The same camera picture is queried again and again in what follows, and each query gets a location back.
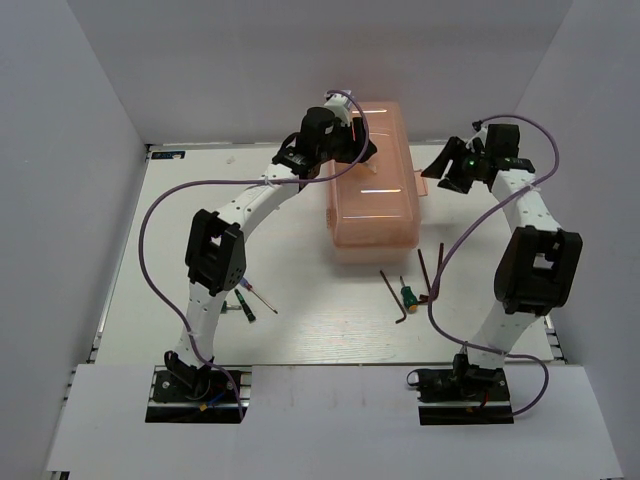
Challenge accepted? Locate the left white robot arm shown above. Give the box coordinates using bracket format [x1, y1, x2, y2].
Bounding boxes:
[164, 107, 377, 399]

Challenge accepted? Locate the large brown hex key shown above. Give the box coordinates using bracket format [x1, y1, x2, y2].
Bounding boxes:
[419, 243, 445, 305]

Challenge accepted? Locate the medium brown hex key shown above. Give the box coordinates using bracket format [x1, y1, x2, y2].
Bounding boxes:
[417, 248, 432, 304]

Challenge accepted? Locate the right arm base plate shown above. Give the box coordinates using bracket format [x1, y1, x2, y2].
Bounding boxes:
[406, 368, 514, 426]

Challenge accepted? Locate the green orange screwdriver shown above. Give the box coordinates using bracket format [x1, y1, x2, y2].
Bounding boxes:
[399, 276, 419, 313]

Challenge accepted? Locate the pink plastic toolbox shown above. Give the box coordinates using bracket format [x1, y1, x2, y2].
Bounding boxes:
[326, 101, 428, 264]

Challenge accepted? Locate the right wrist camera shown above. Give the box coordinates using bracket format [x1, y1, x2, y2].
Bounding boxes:
[468, 121, 520, 158]

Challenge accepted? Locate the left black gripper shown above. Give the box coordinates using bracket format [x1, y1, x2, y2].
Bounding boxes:
[318, 117, 379, 164]

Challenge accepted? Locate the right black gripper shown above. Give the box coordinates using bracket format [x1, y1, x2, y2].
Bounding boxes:
[420, 135, 489, 194]

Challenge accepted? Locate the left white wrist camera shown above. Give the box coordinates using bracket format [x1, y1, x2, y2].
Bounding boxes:
[323, 90, 352, 125]

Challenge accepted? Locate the blue handled screwdriver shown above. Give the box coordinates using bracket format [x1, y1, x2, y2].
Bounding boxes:
[240, 278, 279, 315]

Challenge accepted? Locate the small brown hex key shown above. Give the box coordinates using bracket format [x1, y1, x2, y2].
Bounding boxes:
[379, 269, 408, 325]

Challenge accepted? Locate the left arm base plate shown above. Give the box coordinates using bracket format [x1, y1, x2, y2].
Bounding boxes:
[145, 367, 252, 425]

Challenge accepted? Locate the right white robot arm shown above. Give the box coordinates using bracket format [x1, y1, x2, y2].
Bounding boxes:
[412, 125, 583, 404]

